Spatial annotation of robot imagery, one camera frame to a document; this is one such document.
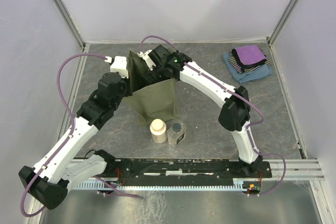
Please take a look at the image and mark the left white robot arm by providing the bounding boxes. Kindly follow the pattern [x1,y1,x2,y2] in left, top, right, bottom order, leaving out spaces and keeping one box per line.
[18,72,131,210]

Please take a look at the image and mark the cream round jar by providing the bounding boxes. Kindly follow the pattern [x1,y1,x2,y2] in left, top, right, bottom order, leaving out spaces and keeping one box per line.
[150,119,167,144]

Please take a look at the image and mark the olive green canvas bag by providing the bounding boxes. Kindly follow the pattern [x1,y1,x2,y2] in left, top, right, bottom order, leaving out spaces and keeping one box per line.
[122,51,181,126]

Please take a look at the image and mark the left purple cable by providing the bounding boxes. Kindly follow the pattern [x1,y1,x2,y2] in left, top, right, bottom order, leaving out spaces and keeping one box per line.
[20,52,144,217]

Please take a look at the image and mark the clear bottle dark label front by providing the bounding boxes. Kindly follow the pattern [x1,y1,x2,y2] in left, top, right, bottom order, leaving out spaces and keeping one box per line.
[167,122,186,148]

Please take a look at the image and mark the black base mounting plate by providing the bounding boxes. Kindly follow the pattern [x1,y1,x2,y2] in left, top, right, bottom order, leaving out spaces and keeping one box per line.
[98,158,272,187]

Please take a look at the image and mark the light blue cable duct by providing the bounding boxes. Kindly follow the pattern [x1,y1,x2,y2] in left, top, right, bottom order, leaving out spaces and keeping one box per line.
[68,179,253,190]

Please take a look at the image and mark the striped folded cloth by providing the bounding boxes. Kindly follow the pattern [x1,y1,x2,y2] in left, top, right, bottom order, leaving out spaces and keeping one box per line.
[229,46,271,73]

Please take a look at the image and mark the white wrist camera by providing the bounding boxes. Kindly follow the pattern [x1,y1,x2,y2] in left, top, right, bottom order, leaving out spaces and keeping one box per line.
[104,56,129,79]
[137,50,156,71]

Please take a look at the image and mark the blue folded cloth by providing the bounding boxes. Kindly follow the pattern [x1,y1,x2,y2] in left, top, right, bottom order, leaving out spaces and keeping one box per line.
[222,52,273,84]

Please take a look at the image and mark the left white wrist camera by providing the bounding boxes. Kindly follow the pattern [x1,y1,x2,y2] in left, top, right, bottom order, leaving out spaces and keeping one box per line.
[104,56,129,79]

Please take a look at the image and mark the purple folded cloth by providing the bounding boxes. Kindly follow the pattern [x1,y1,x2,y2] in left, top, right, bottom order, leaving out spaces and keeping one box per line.
[232,45,266,66]

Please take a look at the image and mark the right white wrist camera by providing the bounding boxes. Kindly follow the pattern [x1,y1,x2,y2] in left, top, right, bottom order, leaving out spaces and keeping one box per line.
[137,50,156,71]

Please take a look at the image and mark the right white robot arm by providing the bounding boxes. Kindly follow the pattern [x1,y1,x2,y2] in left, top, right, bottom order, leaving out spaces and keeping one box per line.
[137,45,263,177]

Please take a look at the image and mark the aluminium frame rail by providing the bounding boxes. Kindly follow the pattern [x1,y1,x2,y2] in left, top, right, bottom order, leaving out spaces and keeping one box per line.
[61,158,324,180]

